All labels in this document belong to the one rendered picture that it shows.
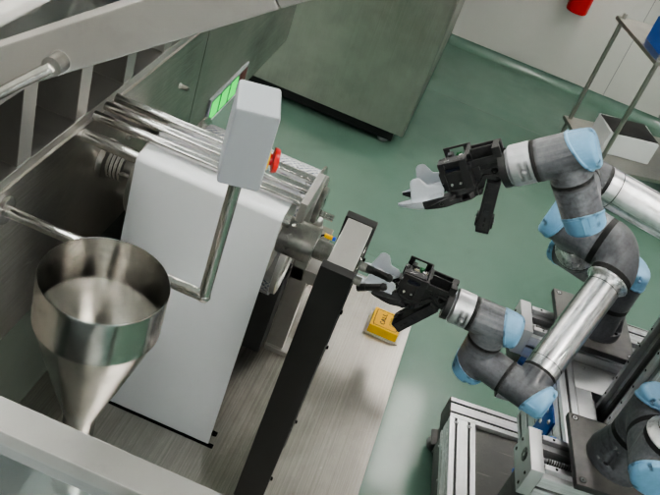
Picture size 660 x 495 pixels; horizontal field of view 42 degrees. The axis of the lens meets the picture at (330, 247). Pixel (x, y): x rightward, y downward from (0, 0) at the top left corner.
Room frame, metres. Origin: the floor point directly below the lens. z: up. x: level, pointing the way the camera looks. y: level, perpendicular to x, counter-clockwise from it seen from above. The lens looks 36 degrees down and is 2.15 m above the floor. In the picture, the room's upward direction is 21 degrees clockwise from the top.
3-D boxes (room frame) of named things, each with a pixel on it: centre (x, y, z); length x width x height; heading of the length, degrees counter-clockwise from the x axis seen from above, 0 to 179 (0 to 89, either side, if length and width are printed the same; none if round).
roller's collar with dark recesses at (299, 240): (1.13, 0.05, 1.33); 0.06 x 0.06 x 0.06; 86
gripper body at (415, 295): (1.42, -0.22, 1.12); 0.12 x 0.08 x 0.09; 86
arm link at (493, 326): (1.41, -0.37, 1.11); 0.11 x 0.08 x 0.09; 86
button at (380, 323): (1.52, -0.18, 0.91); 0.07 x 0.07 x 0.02; 86
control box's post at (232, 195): (0.83, 0.13, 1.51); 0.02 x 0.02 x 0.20
